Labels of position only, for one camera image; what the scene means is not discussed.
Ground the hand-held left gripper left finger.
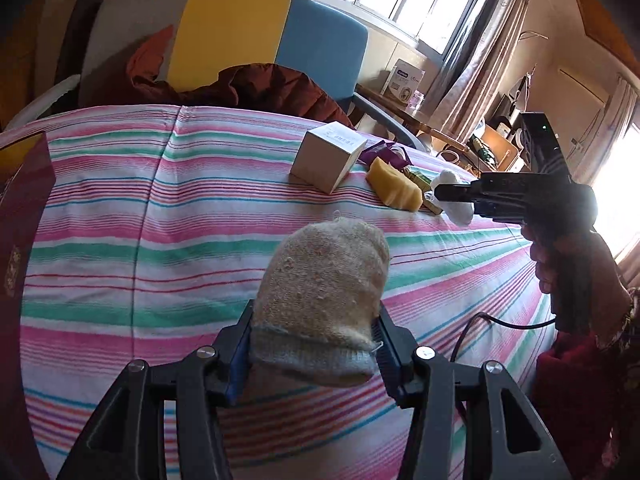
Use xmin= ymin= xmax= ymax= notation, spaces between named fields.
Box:
xmin=55 ymin=300 xmax=256 ymax=480

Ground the beige knitted sock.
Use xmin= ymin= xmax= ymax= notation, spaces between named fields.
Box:
xmin=248 ymin=217 xmax=392 ymax=388

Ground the black cable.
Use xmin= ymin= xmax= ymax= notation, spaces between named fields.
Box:
xmin=450 ymin=311 xmax=558 ymax=421

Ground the wooden side table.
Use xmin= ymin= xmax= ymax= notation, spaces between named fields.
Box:
xmin=355 ymin=82 xmax=476 ymax=161

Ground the yellow sponge block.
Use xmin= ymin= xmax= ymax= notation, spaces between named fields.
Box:
xmin=366 ymin=157 xmax=426 ymax=211

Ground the metal tin box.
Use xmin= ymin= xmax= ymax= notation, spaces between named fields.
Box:
xmin=0 ymin=131 xmax=57 ymax=480

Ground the striped tablecloth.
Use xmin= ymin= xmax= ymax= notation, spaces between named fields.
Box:
xmin=0 ymin=105 xmax=566 ymax=480

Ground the person's right hand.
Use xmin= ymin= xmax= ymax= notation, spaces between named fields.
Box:
xmin=520 ymin=222 xmax=633 ymax=349

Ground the grey beige curtain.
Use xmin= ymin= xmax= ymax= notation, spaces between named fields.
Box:
xmin=435 ymin=0 xmax=538 ymax=146

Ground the white printed carton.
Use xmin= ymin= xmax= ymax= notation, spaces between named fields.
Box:
xmin=381 ymin=58 xmax=427 ymax=103

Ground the wooden wall cabinet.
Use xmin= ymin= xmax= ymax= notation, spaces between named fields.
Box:
xmin=565 ymin=0 xmax=640 ymax=78

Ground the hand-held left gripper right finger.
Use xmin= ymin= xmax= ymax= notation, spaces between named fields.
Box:
xmin=372 ymin=307 xmax=573 ymax=480

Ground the reddish-brown padded jacket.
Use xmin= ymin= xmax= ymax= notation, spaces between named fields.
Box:
xmin=125 ymin=25 xmax=356 ymax=128

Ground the grey yellow blue armchair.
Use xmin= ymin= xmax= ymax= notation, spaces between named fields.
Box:
xmin=5 ymin=0 xmax=431 ymax=153

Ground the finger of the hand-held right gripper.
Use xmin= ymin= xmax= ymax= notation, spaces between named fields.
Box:
xmin=434 ymin=182 xmax=477 ymax=206

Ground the white cloth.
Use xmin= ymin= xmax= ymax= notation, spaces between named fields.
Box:
xmin=425 ymin=169 xmax=476 ymax=226

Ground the green snack packet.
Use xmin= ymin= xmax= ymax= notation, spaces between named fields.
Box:
xmin=402 ymin=165 xmax=443 ymax=213

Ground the purple snack packet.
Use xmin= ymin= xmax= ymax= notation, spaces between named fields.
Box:
xmin=361 ymin=139 xmax=413 ymax=168

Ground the small white cardboard box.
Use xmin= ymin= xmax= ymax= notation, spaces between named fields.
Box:
xmin=290 ymin=121 xmax=368 ymax=196

